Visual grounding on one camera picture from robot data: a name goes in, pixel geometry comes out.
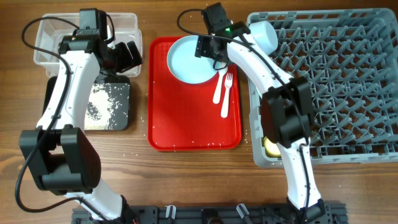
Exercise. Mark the white plastic spoon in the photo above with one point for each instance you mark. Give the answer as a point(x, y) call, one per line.
point(217, 93)

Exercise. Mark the clear plastic bin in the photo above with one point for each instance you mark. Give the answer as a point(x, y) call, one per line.
point(51, 32)

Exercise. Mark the food scraps and rice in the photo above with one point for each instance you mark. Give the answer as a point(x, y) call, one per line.
point(108, 107)

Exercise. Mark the light blue plate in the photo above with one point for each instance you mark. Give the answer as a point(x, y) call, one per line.
point(185, 66)

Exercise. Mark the light blue bowl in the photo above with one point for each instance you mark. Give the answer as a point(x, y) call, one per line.
point(265, 36)

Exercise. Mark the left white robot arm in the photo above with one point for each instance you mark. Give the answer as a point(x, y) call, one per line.
point(57, 153)

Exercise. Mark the red plastic tray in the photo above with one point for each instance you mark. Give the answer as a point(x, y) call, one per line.
point(182, 116)

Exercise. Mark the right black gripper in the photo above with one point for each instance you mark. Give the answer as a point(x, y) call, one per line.
point(204, 46)

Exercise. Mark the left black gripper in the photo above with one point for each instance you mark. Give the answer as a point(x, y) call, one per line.
point(127, 60)

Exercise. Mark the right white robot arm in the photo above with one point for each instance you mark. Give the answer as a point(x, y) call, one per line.
point(287, 113)

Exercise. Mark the pink plastic fork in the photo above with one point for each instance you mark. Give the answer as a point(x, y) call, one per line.
point(225, 106)

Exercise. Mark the grey dishwasher rack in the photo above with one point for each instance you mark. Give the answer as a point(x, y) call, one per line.
point(349, 57)

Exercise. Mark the yellow plastic cup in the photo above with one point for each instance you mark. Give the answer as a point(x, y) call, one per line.
point(271, 149)

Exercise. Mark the black plastic bin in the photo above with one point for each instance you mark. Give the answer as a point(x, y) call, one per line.
point(74, 108)

